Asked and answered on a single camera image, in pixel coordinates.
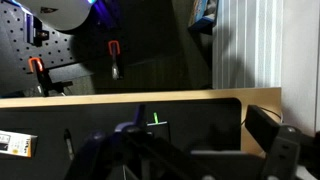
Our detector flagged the white radiator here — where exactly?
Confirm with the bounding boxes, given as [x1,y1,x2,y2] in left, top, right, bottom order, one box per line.
[212,0,284,90]

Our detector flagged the orange handled black clamp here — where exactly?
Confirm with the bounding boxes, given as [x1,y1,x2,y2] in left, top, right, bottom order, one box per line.
[107,39,125,82]
[27,57,74,98]

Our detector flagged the black notebook white page edges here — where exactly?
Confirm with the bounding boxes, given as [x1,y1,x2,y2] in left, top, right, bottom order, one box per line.
[145,112,172,143]

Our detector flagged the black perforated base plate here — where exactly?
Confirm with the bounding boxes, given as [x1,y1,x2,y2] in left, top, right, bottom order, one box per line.
[0,3,81,76]

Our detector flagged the blue cardboard box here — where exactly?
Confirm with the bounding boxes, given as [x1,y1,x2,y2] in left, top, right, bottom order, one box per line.
[187,0,219,36]

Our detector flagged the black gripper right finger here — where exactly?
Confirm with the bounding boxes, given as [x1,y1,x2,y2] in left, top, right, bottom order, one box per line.
[261,124,303,180]

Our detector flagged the black camera on stand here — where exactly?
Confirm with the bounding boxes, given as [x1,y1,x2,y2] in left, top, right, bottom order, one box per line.
[245,104,282,153]

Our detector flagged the large black desk mat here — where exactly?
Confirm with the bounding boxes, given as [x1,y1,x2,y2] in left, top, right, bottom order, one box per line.
[0,97,242,180]

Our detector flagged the black pen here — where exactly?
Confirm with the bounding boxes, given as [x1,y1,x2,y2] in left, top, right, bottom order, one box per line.
[63,128,75,162]

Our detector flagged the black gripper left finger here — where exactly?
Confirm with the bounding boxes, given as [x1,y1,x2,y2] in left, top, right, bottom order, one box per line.
[64,104,214,180]

